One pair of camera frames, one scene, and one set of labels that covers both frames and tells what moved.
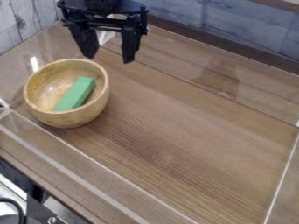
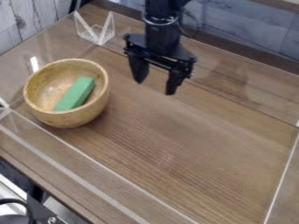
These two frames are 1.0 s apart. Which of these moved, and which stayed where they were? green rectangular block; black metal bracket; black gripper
Moved: black gripper
Stayed: black metal bracket; green rectangular block
